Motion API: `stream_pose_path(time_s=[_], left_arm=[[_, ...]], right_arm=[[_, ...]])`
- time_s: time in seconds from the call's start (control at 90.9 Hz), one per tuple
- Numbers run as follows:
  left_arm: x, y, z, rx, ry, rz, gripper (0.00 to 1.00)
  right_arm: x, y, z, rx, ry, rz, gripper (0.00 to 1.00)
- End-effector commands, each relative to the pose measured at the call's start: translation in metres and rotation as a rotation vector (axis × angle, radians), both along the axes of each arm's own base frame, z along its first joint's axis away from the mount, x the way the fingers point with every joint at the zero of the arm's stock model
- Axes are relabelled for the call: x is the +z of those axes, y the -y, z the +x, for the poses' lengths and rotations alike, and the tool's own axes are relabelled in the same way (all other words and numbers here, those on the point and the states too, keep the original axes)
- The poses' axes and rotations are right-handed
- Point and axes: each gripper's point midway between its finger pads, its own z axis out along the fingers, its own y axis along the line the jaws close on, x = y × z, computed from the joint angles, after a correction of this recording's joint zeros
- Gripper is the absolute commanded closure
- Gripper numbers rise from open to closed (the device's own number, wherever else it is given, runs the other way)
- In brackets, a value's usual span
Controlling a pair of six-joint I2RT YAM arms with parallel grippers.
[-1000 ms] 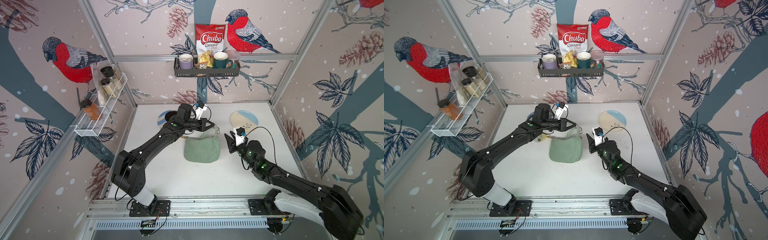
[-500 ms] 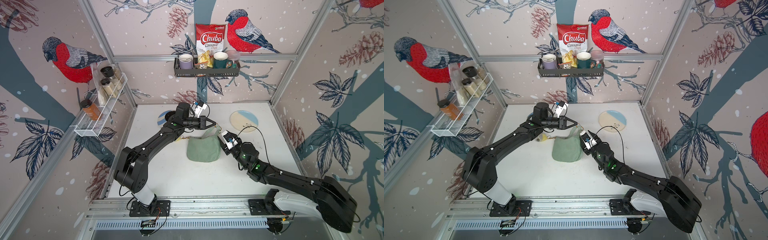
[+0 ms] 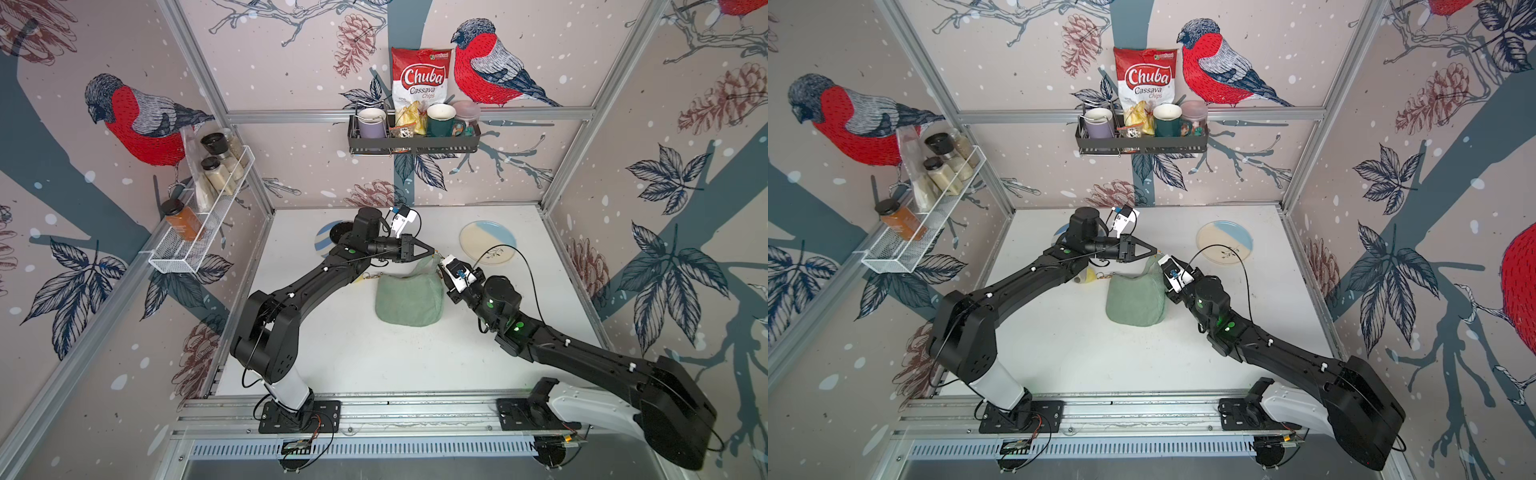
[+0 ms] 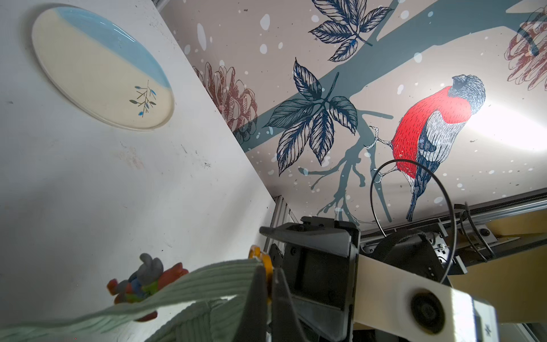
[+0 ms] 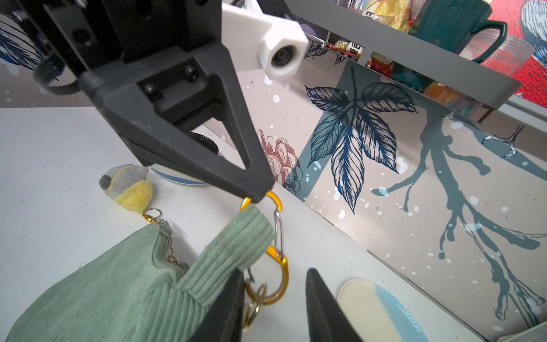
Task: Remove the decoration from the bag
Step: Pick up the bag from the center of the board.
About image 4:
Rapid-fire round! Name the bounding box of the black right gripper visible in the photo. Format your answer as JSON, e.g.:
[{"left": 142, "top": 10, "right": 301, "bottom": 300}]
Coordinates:
[{"left": 260, "top": 217, "right": 360, "bottom": 341}]

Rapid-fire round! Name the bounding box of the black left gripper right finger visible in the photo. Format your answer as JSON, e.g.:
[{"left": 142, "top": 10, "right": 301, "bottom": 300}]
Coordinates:
[{"left": 272, "top": 269, "right": 307, "bottom": 342}]

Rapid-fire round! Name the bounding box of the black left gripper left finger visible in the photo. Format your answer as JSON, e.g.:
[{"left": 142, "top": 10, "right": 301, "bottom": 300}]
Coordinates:
[{"left": 232, "top": 266, "right": 268, "bottom": 342}]

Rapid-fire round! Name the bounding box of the green fabric handbag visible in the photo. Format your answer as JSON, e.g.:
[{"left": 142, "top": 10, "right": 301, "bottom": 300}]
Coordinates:
[{"left": 1, "top": 258, "right": 262, "bottom": 341}]

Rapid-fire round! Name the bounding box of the colourful figure keychain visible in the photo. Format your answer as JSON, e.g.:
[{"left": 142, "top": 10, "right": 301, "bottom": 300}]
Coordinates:
[{"left": 107, "top": 253, "right": 189, "bottom": 304}]

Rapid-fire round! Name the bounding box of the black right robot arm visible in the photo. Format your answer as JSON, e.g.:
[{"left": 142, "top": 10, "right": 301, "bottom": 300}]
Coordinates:
[{"left": 250, "top": 217, "right": 499, "bottom": 341}]

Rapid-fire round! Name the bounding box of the cream and blue plate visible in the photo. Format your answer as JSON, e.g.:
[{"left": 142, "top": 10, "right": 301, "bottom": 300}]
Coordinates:
[{"left": 31, "top": 6, "right": 175, "bottom": 131}]

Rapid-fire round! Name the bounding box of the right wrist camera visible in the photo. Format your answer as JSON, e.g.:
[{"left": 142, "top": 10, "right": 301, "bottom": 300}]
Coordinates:
[{"left": 353, "top": 256, "right": 499, "bottom": 341}]

